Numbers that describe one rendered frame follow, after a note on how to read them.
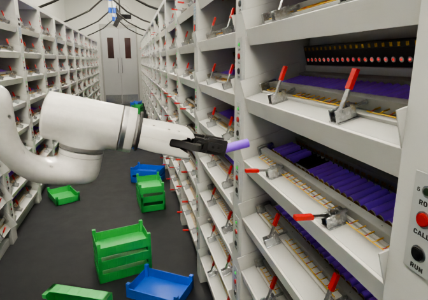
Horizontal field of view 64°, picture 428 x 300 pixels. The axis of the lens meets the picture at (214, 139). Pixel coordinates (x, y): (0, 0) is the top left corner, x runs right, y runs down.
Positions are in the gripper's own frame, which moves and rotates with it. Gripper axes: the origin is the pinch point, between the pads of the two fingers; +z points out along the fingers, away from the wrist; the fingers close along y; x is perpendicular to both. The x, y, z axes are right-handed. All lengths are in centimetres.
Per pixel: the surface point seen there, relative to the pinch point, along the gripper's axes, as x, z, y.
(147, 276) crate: -103, 13, -112
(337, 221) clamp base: -6.7, 21.0, 15.2
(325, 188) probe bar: -3.6, 23.2, 6.0
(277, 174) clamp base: -6.5, 21.2, -11.4
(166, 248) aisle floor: -101, 26, -141
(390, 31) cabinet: 30.2, 30.0, 2.4
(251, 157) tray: -7.4, 21.2, -30.1
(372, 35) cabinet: 29.7, 30.1, -2.9
